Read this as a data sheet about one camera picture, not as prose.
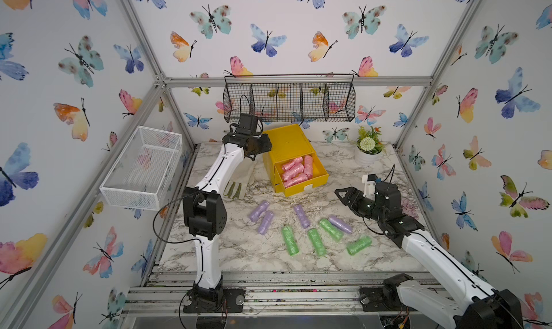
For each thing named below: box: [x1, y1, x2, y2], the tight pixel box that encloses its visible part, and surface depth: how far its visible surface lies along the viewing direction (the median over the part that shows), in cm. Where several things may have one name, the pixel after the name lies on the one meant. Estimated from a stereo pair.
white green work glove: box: [223, 157, 258, 200], surface depth 106 cm
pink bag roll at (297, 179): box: [283, 173, 309, 189], surface depth 86 cm
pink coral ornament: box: [401, 198, 420, 220], surface depth 87 cm
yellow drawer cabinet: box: [262, 123, 330, 198], surface depth 91 cm
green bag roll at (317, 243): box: [307, 228, 328, 258], surface depth 86 cm
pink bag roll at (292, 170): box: [281, 163, 305, 182], surface depth 90 cm
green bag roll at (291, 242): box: [281, 224, 299, 256], surface depth 88 cm
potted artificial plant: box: [355, 125, 384, 166], surface depth 106 cm
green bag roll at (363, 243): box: [346, 234, 373, 256], surface depth 86 cm
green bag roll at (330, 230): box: [319, 218, 345, 243], surface depth 90 cm
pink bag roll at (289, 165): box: [281, 156, 304, 171], surface depth 91 cm
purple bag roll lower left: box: [257, 210, 275, 235], surface depth 92 cm
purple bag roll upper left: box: [249, 200, 271, 222], surface depth 96 cm
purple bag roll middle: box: [294, 204, 311, 230], surface depth 93 cm
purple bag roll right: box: [328, 214, 353, 235], surface depth 92 cm
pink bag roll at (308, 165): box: [303, 155, 314, 179], surface depth 92 cm
